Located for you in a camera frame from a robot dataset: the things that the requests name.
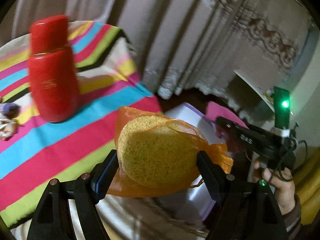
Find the red vacuum flask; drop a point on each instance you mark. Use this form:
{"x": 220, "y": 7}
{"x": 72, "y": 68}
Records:
{"x": 51, "y": 70}

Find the beige embroidered curtain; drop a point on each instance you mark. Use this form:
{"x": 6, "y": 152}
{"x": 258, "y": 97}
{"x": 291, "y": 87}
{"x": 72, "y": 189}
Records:
{"x": 183, "y": 44}

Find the person's right hand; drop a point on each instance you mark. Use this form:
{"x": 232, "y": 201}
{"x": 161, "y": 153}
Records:
{"x": 284, "y": 190}

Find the yellow sponge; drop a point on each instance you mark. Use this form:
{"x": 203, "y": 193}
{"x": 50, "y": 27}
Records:
{"x": 157, "y": 154}

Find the colourful striped tablecloth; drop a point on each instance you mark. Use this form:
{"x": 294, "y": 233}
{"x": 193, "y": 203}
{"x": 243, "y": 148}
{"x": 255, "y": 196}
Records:
{"x": 40, "y": 150}

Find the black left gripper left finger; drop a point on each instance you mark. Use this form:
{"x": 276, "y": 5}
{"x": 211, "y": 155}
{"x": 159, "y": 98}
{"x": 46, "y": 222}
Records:
{"x": 52, "y": 217}

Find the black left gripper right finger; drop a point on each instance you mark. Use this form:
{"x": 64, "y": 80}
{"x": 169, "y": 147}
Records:
{"x": 241, "y": 210}

